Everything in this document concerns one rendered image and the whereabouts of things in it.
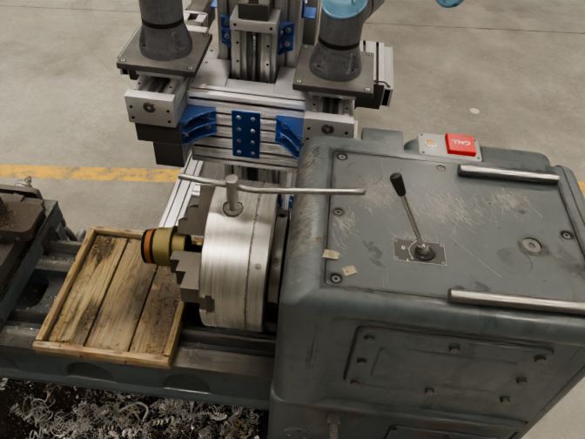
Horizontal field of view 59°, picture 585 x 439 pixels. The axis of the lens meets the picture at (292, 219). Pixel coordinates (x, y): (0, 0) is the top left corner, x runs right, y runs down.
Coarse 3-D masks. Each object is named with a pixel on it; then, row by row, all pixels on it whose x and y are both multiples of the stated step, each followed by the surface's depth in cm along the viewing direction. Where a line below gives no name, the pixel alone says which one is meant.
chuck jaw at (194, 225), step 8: (200, 192) 108; (208, 192) 108; (200, 200) 109; (208, 200) 108; (192, 208) 109; (200, 208) 109; (208, 208) 109; (192, 216) 109; (200, 216) 109; (184, 224) 109; (192, 224) 109; (200, 224) 109; (184, 232) 110; (192, 232) 110; (200, 232) 109
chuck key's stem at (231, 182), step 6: (228, 180) 92; (234, 180) 92; (228, 186) 93; (234, 186) 93; (228, 192) 94; (234, 192) 94; (228, 198) 95; (234, 198) 95; (234, 204) 97; (234, 210) 99
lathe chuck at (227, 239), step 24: (216, 192) 102; (240, 192) 102; (216, 216) 98; (240, 216) 98; (216, 240) 96; (240, 240) 96; (216, 264) 96; (240, 264) 96; (216, 288) 97; (240, 288) 97; (216, 312) 100; (240, 312) 100
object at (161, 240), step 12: (168, 228) 111; (144, 240) 109; (156, 240) 108; (168, 240) 108; (180, 240) 109; (144, 252) 109; (156, 252) 108; (168, 252) 108; (156, 264) 110; (168, 264) 109
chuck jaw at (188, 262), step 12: (180, 252) 108; (192, 252) 108; (180, 264) 105; (192, 264) 105; (180, 276) 104; (192, 276) 103; (180, 288) 100; (192, 288) 100; (192, 300) 102; (204, 300) 99
